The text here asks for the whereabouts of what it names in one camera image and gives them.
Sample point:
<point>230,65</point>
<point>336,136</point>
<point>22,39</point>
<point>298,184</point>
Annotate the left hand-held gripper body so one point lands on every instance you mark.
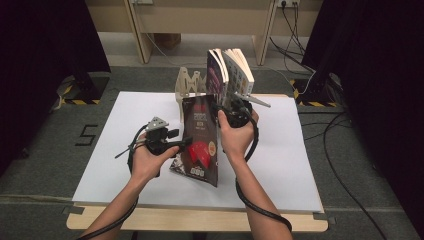
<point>156,141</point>

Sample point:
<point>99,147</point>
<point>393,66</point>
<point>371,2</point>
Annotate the black book with red print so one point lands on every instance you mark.
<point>200,133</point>

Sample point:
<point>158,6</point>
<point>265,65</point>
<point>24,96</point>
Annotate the black stand base striped tape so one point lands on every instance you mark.
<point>90,88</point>
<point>310,90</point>

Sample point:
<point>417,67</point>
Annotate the white book with picture grid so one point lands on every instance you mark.
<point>240,73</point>

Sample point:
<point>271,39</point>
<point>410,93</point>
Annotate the purple book with pink band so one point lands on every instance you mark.
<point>213,81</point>

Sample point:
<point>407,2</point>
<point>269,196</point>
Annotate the light wooden table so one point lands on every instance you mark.
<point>200,225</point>

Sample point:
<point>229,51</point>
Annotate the beige folding book stand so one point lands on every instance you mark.
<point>186,83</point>

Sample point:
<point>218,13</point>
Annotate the white wall socket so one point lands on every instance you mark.
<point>288,2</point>
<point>142,1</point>

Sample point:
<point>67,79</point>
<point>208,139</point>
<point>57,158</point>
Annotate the black curtain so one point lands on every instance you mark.
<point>383,83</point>
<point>40,66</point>

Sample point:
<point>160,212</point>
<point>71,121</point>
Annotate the beige wooden desk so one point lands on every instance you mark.
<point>200,20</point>

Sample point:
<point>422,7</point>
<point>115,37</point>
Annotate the person's right hand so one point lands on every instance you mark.
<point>238,143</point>

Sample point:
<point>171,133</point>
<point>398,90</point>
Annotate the grey tape patch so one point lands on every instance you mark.
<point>325,218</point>
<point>73,210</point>

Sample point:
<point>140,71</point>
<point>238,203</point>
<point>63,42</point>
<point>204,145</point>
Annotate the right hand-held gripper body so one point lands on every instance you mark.
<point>238,115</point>

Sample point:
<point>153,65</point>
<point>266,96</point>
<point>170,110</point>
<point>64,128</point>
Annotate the person's left hand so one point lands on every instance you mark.
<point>146,165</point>

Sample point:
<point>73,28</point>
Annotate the white table sheet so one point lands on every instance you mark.
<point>283,150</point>

